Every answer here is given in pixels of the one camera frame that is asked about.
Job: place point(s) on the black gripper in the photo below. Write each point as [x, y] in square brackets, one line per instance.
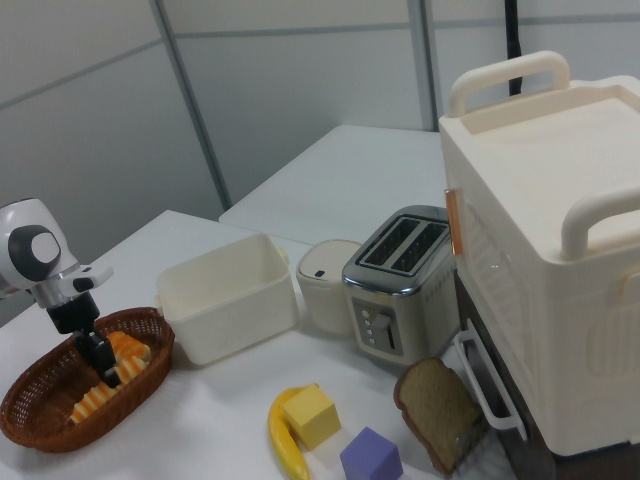
[75, 315]

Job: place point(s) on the long striped toy bread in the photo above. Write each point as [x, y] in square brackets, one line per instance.
[92, 400]

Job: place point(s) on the orange round toy bread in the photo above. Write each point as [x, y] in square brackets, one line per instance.
[131, 347]

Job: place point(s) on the brown toy bread slice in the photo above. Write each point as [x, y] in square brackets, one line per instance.
[435, 405]

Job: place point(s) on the brown wicker basket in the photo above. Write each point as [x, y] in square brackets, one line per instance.
[45, 400]

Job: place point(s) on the white open plastic box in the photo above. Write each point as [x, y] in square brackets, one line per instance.
[225, 310]

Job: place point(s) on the yellow toy banana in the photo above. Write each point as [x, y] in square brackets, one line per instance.
[281, 440]

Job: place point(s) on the yellow foam block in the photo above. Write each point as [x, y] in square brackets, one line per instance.
[312, 415]

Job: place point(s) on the small white lidded bin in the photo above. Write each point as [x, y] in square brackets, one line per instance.
[322, 290]

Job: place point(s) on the purple foam cube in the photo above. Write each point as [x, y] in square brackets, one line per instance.
[372, 455]

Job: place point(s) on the silver two-slot toaster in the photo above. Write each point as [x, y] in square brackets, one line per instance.
[400, 305]

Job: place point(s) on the copper latch plate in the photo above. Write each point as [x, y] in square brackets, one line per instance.
[453, 220]

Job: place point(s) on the large cream toy oven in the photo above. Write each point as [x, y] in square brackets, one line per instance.
[555, 250]

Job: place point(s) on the black pole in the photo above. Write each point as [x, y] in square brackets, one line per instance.
[512, 45]

